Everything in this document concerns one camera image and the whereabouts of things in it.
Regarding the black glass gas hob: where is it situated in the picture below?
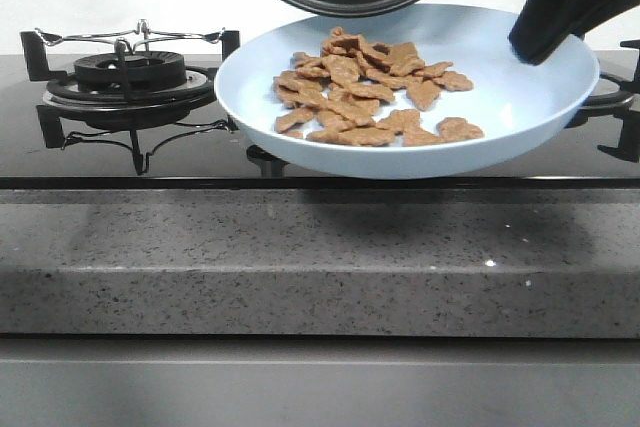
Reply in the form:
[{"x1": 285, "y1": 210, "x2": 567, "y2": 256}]
[{"x1": 1, "y1": 55, "x2": 639, "y2": 190}]

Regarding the grey cabinet drawer front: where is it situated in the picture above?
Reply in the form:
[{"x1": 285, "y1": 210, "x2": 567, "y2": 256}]
[{"x1": 1, "y1": 338, "x2": 639, "y2": 426}]

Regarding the light blue plate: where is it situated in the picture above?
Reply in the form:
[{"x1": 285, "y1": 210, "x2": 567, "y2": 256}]
[{"x1": 214, "y1": 4, "x2": 599, "y2": 179}]

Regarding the left black pan support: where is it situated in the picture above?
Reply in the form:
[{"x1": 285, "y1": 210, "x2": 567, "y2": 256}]
[{"x1": 20, "y1": 27, "x2": 240, "y2": 112}]

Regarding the brown meat slices pile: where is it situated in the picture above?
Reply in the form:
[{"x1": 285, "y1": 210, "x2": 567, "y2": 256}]
[{"x1": 273, "y1": 27, "x2": 484, "y2": 147}]

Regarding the right black pan support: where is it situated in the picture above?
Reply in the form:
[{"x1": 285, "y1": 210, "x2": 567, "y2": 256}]
[{"x1": 566, "y1": 40, "x2": 639, "y2": 129}]

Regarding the black pan support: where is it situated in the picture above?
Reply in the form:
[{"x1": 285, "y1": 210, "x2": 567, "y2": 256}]
[
  {"x1": 20, "y1": 27, "x2": 240, "y2": 112},
  {"x1": 566, "y1": 40, "x2": 639, "y2": 129}
]

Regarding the wire pan reducer ring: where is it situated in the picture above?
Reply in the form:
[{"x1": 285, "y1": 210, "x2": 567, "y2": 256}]
[{"x1": 34, "y1": 18, "x2": 227, "y2": 58}]

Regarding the left black burner head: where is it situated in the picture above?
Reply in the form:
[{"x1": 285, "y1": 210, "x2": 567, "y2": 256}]
[{"x1": 74, "y1": 51, "x2": 187, "y2": 92}]

